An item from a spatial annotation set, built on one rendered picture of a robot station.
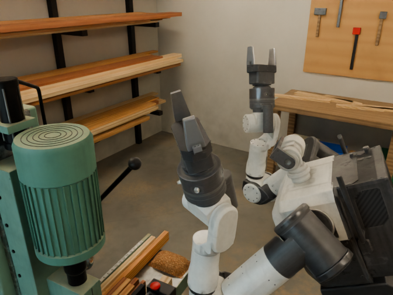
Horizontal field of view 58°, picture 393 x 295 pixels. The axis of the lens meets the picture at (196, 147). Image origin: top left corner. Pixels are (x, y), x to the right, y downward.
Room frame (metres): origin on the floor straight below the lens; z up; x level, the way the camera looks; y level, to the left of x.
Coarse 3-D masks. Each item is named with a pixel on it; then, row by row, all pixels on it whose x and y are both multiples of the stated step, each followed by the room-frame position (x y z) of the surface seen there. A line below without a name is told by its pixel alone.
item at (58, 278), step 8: (56, 272) 0.80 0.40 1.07; (64, 272) 0.80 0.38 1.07; (48, 280) 0.77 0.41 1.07; (56, 280) 0.76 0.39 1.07; (64, 280) 0.76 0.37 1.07; (88, 280) 0.76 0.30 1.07; (96, 280) 0.76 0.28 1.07; (56, 288) 0.75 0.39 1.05; (64, 288) 0.74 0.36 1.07; (72, 288) 0.74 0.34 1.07; (80, 288) 0.74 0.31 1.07; (88, 288) 0.74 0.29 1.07; (96, 288) 0.75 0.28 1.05
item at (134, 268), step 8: (168, 232) 1.16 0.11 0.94; (160, 240) 1.11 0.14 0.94; (152, 248) 1.06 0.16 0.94; (160, 248) 1.10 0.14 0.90; (144, 256) 1.01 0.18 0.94; (152, 256) 1.05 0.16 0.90; (136, 264) 0.97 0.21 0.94; (144, 264) 1.01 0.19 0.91; (128, 272) 0.94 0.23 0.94; (136, 272) 0.97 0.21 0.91
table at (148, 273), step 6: (144, 270) 0.99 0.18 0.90; (150, 270) 0.99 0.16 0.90; (156, 270) 0.99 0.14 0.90; (138, 276) 0.96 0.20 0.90; (144, 276) 0.96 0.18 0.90; (150, 276) 0.96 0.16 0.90; (156, 276) 0.96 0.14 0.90; (174, 276) 0.96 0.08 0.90; (186, 276) 0.96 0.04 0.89; (174, 282) 0.93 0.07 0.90; (180, 282) 0.93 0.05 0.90; (186, 282) 0.96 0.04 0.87; (180, 288) 0.93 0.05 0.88; (180, 294) 0.93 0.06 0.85
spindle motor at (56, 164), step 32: (32, 128) 0.81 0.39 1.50; (64, 128) 0.80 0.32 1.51; (32, 160) 0.68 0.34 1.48; (64, 160) 0.69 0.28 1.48; (32, 192) 0.69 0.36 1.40; (64, 192) 0.68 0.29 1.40; (96, 192) 0.76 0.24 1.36; (32, 224) 0.69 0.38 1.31; (64, 224) 0.68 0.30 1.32; (96, 224) 0.74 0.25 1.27; (64, 256) 0.68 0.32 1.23
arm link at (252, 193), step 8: (272, 176) 1.14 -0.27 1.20; (280, 176) 1.10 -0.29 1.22; (248, 184) 1.16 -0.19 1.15; (264, 184) 1.13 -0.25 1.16; (272, 184) 1.12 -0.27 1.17; (280, 184) 1.10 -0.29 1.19; (248, 192) 1.15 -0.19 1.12; (256, 192) 1.13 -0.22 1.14; (264, 192) 1.11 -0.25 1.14; (272, 192) 1.11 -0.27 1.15; (248, 200) 1.15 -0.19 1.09; (256, 200) 1.13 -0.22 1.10; (264, 200) 1.11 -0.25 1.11; (272, 200) 1.13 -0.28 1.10
